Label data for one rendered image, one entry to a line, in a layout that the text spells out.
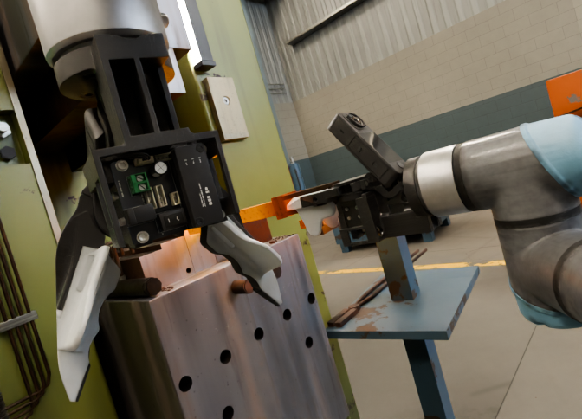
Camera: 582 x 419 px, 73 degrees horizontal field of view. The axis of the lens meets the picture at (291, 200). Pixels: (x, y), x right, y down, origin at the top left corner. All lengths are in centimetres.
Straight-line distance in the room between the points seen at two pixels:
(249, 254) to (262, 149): 88
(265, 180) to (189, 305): 53
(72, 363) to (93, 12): 21
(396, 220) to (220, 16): 91
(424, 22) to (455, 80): 130
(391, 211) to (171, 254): 43
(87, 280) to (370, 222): 32
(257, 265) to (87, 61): 18
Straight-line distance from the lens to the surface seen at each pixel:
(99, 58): 24
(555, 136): 41
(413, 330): 92
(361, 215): 48
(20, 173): 84
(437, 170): 43
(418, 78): 875
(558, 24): 817
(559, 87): 401
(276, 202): 58
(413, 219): 47
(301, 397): 91
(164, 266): 75
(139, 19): 27
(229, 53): 121
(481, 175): 42
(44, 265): 83
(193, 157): 24
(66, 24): 27
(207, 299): 73
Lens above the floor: 103
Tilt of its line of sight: 3 degrees down
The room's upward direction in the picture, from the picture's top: 16 degrees counter-clockwise
